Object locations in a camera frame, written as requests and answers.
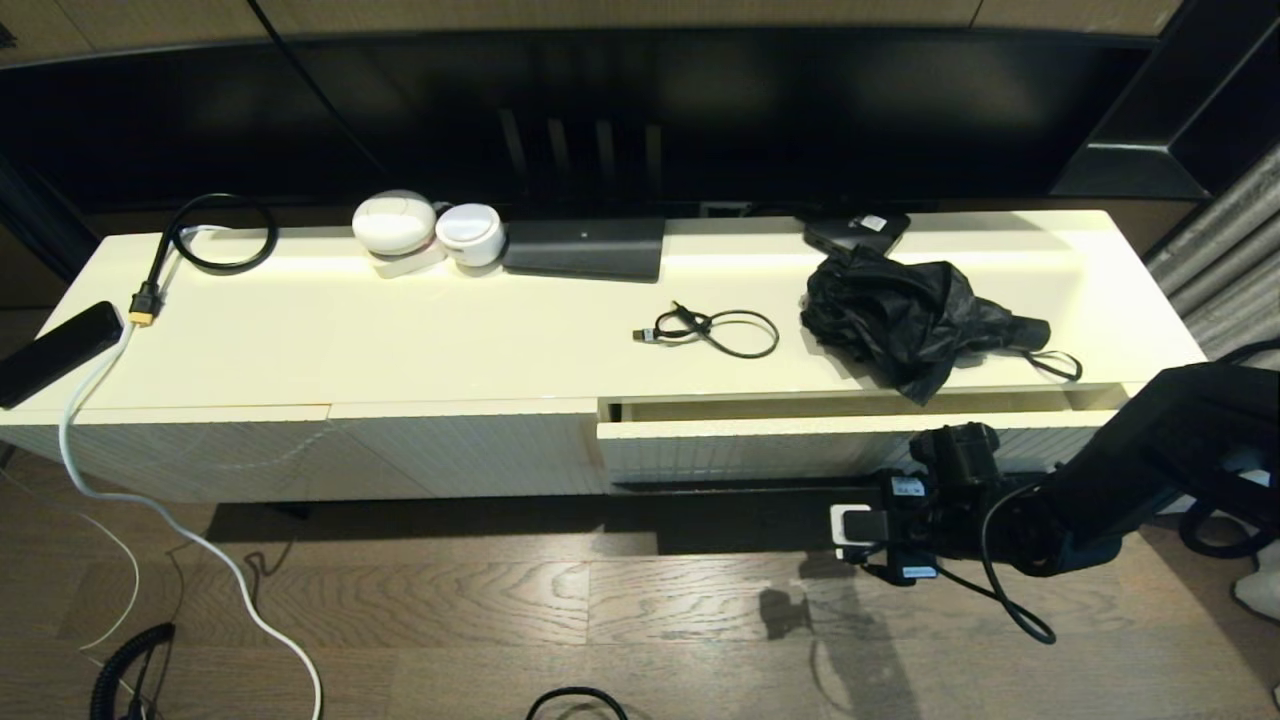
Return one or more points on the white cylindrical device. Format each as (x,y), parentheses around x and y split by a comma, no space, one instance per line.
(469,233)

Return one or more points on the grey curtain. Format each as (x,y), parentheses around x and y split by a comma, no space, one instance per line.
(1230,280)

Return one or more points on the white cabinet drawer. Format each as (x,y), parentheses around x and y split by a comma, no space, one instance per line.
(750,450)

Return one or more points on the black television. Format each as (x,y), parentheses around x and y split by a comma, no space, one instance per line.
(750,110)

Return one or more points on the black rectangular remote device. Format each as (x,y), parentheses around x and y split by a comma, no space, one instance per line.
(55,353)

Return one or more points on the dark wall shelf unit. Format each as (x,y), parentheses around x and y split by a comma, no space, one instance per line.
(1150,160)

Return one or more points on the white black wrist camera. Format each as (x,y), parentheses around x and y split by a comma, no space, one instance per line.
(858,530)

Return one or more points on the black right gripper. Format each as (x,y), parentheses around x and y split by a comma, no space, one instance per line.
(922,530)

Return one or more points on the white egg-shaped device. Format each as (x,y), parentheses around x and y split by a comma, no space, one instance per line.
(394,223)

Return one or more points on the black umbrella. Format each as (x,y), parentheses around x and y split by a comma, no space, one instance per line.
(900,320)

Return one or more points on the white tv cabinet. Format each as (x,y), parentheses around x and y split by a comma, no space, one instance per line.
(400,340)

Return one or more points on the black flat set-top box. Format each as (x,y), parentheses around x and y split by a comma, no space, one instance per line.
(585,248)

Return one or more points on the small black box white label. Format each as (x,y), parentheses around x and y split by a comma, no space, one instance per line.
(850,230)

